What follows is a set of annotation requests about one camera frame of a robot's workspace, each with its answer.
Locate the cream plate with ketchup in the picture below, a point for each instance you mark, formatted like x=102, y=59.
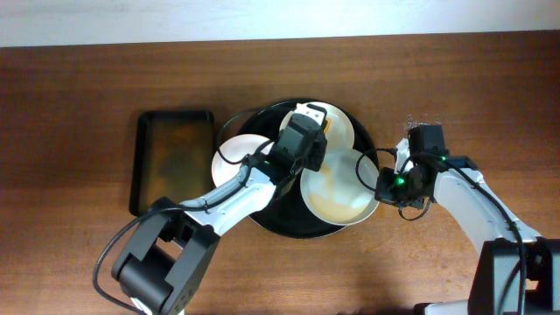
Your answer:
x=341, y=133

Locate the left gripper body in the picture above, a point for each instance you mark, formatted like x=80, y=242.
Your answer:
x=317, y=149

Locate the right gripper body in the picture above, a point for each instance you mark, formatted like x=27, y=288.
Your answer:
x=386, y=185

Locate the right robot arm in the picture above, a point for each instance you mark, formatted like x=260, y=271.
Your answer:
x=518, y=269

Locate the grey-white plate with ketchup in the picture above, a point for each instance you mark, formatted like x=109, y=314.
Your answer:
x=340, y=193

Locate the black rectangular water tray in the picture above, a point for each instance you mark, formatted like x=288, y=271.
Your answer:
x=173, y=154

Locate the green and orange sponge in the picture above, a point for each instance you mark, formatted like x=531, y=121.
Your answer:
x=328, y=123

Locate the white plate with ketchup streak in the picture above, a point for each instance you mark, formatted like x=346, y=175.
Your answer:
x=245, y=148

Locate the round black serving tray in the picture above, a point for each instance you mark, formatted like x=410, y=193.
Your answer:
x=287, y=216

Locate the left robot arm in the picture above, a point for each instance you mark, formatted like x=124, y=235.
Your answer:
x=163, y=262

